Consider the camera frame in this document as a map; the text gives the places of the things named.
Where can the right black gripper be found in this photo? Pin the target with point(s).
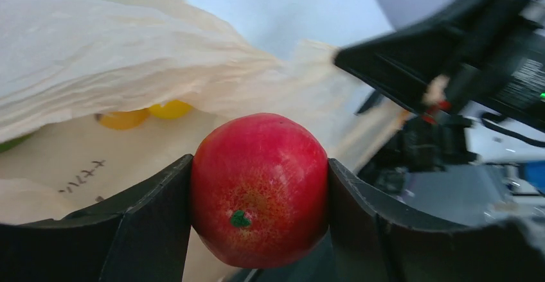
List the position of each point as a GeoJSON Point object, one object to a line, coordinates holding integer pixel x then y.
{"type": "Point", "coordinates": [491, 52]}

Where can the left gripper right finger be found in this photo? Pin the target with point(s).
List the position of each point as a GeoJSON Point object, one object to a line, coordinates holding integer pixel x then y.
{"type": "Point", "coordinates": [377, 238]}

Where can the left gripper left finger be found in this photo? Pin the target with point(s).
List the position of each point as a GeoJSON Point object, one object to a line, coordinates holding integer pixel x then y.
{"type": "Point", "coordinates": [140, 234]}

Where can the small red fake fruit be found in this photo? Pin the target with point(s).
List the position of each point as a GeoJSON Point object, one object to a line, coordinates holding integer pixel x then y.
{"type": "Point", "coordinates": [259, 191]}

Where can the green bumpy custard apple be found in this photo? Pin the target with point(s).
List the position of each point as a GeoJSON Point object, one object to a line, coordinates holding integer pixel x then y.
{"type": "Point", "coordinates": [7, 145]}

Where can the translucent orange plastic bag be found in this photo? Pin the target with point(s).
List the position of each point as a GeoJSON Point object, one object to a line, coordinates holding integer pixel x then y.
{"type": "Point", "coordinates": [63, 61]}

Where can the orange fake fruit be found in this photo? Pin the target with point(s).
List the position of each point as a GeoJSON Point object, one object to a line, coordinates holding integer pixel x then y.
{"type": "Point", "coordinates": [122, 120]}

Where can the small yellow fake fruit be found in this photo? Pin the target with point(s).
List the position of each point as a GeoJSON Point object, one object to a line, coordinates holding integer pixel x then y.
{"type": "Point", "coordinates": [171, 110]}

